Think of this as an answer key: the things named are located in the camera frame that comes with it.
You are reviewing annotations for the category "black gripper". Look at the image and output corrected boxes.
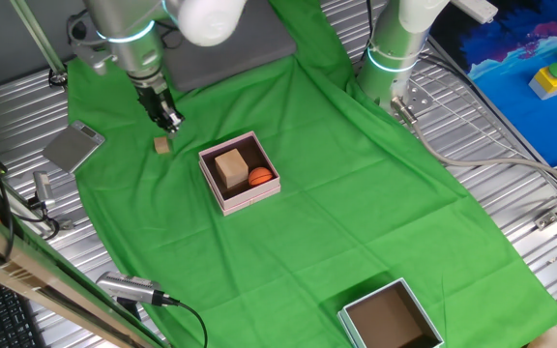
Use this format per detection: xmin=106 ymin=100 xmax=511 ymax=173
xmin=135 ymin=77 xmax=186 ymax=137

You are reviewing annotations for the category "large wooden block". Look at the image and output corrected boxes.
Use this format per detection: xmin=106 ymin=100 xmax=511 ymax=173
xmin=214 ymin=148 xmax=249 ymax=190

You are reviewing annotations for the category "orange mini basketball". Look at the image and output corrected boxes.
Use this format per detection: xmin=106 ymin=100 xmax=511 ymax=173
xmin=248 ymin=166 xmax=276 ymax=189

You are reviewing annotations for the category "pink gift box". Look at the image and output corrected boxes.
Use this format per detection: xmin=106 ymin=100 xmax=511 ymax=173
xmin=197 ymin=130 xmax=281 ymax=212

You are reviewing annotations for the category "teal gift box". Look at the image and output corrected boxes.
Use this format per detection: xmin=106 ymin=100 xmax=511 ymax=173
xmin=337 ymin=276 xmax=446 ymax=348

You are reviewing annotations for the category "yellow box green button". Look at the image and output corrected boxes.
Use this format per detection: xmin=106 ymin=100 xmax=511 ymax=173
xmin=528 ymin=62 xmax=557 ymax=102

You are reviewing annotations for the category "small wooden cube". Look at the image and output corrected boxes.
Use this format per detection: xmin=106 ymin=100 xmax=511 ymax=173
xmin=153 ymin=135 xmax=172 ymax=156

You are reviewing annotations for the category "grey cushion pad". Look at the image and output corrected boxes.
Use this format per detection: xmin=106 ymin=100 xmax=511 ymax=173
xmin=161 ymin=0 xmax=298 ymax=93

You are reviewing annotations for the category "silver digital kitchen scale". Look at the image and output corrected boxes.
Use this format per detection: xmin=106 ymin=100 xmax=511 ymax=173
xmin=42 ymin=120 xmax=106 ymax=175

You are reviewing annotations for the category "green aluminium strut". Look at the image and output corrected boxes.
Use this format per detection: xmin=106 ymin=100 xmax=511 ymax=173
xmin=10 ymin=0 xmax=70 ymax=86

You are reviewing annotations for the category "green cloth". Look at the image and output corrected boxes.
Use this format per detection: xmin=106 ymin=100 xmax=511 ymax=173
xmin=65 ymin=0 xmax=557 ymax=348

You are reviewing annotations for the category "white power strip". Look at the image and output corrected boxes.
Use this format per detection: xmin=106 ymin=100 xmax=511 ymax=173
xmin=450 ymin=0 xmax=500 ymax=24

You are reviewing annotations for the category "blue painted mat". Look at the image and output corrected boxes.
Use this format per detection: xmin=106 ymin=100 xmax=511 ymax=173
xmin=427 ymin=0 xmax=557 ymax=168

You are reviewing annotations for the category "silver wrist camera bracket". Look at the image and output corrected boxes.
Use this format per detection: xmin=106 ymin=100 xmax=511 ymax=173
xmin=73 ymin=41 xmax=115 ymax=76

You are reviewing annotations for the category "silver camera with black mount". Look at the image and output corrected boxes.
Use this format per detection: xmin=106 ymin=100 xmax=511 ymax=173
xmin=95 ymin=270 xmax=182 ymax=320

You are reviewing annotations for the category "brown desk edge rail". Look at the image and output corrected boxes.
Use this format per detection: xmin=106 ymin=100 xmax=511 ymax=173
xmin=0 ymin=200 xmax=171 ymax=348

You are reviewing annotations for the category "black camera cable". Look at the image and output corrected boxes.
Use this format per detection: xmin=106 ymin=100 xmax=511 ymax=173
xmin=174 ymin=299 xmax=210 ymax=348

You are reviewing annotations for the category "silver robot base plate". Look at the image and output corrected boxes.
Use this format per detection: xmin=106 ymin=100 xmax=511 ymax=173
xmin=387 ymin=76 xmax=435 ymax=122

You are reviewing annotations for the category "grey corrugated hose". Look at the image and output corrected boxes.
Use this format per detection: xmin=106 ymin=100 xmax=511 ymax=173
xmin=391 ymin=96 xmax=557 ymax=192

